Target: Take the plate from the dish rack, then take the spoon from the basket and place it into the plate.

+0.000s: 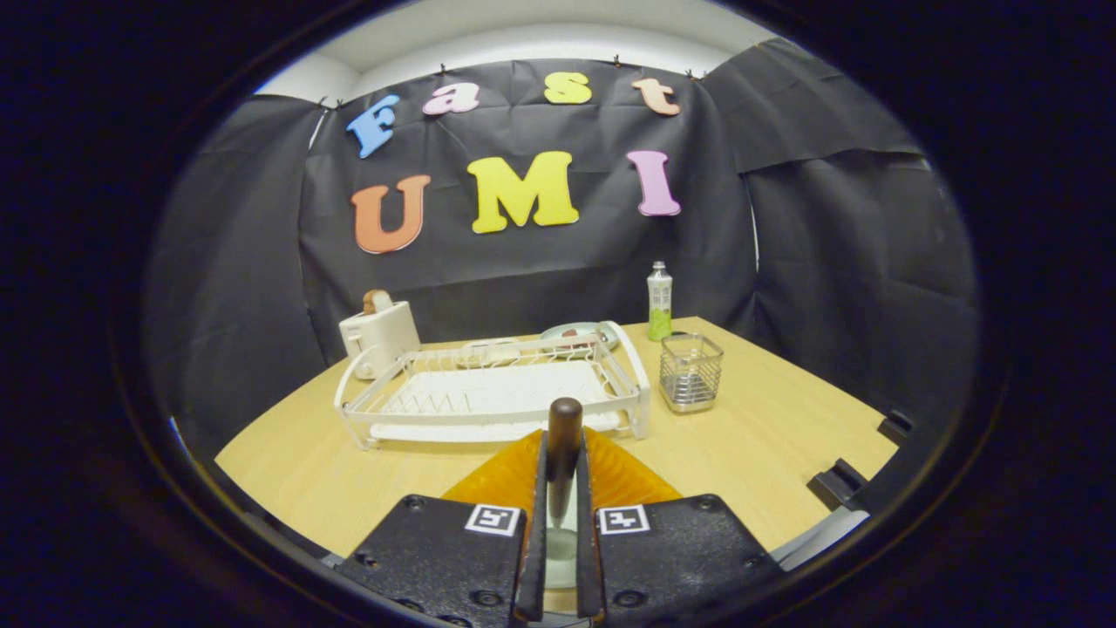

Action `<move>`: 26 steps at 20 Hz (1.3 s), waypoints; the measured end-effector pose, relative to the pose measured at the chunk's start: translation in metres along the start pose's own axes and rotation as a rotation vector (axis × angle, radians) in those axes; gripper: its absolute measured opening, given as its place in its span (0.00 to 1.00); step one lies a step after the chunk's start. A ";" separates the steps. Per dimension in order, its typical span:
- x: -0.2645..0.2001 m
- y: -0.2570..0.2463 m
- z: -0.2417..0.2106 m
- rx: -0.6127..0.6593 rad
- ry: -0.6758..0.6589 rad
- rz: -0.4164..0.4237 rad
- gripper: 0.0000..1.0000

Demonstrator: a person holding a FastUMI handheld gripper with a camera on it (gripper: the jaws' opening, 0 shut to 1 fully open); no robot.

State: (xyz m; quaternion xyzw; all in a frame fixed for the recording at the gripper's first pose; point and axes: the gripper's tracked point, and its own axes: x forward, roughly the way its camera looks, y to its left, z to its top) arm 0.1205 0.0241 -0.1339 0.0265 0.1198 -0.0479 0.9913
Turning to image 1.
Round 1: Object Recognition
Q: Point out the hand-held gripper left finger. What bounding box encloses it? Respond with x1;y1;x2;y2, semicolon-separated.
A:
336;427;550;627

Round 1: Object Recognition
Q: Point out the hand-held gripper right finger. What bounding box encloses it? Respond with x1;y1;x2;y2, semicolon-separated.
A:
575;427;786;627

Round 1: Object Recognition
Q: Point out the light green plate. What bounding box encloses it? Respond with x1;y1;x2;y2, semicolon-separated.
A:
544;502;580;591

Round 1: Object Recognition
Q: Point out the brown handled spoon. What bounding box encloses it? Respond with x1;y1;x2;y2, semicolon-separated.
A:
545;397;584;563

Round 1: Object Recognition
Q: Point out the white wire dish rack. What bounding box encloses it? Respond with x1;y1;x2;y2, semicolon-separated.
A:
334;321;652;452

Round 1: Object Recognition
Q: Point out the metal wire basket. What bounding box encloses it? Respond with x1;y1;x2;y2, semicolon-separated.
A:
659;332;725;414

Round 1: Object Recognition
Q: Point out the white flat object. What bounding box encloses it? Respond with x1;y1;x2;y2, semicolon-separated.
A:
771;509;871;573

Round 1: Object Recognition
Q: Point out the white toaster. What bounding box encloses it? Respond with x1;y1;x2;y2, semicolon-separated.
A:
338;301;421;380

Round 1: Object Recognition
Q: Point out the small green saucer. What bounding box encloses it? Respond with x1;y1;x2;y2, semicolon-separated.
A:
539;322;620;358

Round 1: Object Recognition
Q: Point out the green label bottle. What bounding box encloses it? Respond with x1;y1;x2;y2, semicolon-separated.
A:
646;261;674;342

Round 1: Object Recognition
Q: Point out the black backdrop cloth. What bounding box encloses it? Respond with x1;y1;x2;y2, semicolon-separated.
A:
144;39;979;459

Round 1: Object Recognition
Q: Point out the black table edge bracket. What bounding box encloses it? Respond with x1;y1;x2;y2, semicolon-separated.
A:
806;458;869;512
876;409;915;447

